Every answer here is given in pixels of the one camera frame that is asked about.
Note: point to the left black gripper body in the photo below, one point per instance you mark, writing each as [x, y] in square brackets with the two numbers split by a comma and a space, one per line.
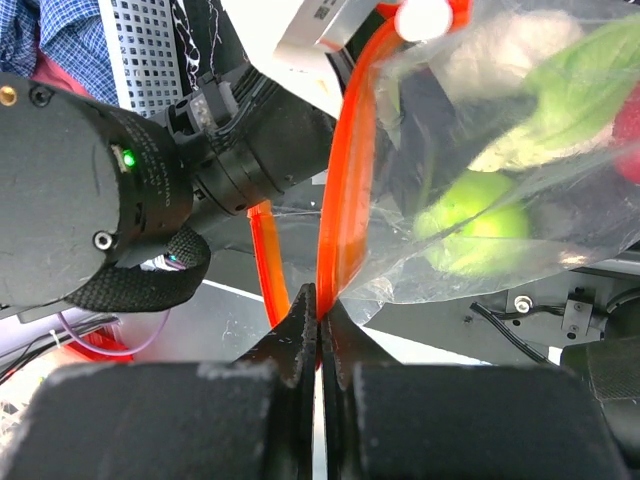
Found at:
[245, 139]

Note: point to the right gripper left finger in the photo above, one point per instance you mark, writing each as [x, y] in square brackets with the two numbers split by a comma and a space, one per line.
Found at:
[248, 419]

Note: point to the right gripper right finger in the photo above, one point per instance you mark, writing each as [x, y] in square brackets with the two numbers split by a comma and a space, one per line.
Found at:
[388, 420]

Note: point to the clear zip top bag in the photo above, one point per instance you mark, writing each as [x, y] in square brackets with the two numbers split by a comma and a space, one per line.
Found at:
[481, 145]

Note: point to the fake green white cabbage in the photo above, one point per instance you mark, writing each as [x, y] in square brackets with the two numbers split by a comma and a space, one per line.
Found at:
[579, 75]

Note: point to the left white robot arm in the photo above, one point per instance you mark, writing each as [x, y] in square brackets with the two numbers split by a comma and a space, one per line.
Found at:
[105, 210]

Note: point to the fake green apple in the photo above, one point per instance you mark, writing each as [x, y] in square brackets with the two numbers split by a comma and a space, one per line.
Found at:
[477, 238]

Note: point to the fake red fruit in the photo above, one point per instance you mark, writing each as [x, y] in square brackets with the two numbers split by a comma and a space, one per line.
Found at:
[626, 137]

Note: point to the white laundry basket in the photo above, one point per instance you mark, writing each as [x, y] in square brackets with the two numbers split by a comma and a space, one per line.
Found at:
[142, 50]

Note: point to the blue checkered cloth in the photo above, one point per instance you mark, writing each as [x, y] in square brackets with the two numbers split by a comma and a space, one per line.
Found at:
[70, 33]

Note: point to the dark red cloth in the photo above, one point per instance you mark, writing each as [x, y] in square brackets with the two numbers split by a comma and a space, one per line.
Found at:
[48, 72]

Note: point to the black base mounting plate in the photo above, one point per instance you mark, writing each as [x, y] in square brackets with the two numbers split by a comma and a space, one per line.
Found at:
[576, 307]

